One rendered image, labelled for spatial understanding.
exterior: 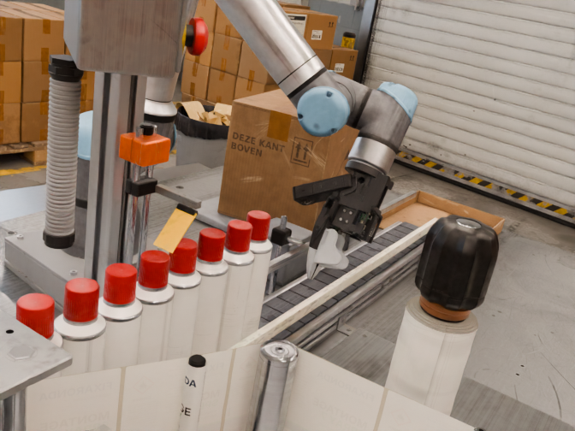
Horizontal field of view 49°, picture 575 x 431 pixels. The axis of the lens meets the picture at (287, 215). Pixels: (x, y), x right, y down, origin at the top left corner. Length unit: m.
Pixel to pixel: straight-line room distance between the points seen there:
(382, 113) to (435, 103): 4.33
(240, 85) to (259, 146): 3.24
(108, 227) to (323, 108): 0.36
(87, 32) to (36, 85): 3.61
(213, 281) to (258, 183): 0.65
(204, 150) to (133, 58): 2.71
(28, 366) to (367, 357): 0.64
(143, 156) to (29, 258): 0.46
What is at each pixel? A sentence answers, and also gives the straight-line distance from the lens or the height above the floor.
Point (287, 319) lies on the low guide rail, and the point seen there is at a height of 0.91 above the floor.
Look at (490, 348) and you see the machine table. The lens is 1.24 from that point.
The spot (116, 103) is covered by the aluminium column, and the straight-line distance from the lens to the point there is 0.80.
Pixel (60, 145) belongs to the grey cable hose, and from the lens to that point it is 0.71.
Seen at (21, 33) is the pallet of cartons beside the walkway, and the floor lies 0.80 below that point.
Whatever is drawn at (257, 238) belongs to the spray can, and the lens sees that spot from 0.88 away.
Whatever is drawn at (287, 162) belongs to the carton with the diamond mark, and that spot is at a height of 1.02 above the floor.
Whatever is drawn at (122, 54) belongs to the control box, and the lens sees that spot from 0.64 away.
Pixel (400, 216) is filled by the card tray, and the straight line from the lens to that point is 1.76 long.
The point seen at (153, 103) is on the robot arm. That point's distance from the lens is 1.20.
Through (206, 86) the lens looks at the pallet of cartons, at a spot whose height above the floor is 0.50.
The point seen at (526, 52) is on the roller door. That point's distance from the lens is 5.13.
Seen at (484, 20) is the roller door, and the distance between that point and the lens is 5.27.
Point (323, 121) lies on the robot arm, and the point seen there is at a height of 1.20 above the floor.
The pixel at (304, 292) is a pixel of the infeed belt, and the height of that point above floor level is 0.88.
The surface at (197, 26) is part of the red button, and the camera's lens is 0.67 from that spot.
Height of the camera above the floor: 1.40
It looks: 21 degrees down
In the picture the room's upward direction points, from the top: 10 degrees clockwise
